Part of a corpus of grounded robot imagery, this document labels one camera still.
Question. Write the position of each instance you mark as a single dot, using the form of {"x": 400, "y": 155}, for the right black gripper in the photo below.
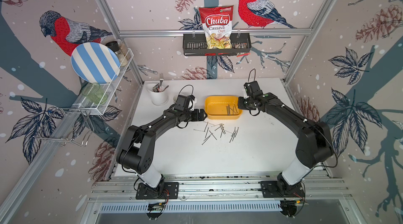
{"x": 240, "y": 99}

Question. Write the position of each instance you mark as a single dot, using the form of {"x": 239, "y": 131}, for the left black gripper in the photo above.
{"x": 196, "y": 117}

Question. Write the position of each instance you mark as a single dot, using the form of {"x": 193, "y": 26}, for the yellow plastic storage box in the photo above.
{"x": 222, "y": 108}

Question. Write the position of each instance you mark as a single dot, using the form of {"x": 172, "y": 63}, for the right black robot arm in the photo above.
{"x": 314, "y": 144}

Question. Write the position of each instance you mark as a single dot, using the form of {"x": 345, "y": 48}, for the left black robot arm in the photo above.
{"x": 137, "y": 150}

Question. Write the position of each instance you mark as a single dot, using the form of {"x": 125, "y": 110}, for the white utensil holder cup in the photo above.
{"x": 157, "y": 93}

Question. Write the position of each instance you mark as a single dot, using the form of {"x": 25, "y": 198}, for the metal fork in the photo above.
{"x": 161, "y": 82}

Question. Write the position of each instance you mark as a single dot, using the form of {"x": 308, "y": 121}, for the red Chuba chips bag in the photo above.
{"x": 217, "y": 25}

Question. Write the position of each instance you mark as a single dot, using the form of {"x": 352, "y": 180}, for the black lid spice jar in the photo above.
{"x": 114, "y": 46}

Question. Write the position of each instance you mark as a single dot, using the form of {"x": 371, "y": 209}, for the green glass bowl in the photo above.
{"x": 94, "y": 93}

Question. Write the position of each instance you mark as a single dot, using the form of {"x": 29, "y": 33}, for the blue white striped plate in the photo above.
{"x": 95, "y": 63}

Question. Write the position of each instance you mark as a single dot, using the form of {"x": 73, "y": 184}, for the black wire wall basket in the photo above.
{"x": 200, "y": 45}

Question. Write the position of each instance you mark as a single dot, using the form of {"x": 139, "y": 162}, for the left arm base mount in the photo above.
{"x": 164, "y": 192}

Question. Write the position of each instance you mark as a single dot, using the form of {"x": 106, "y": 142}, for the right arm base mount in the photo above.
{"x": 280, "y": 189}

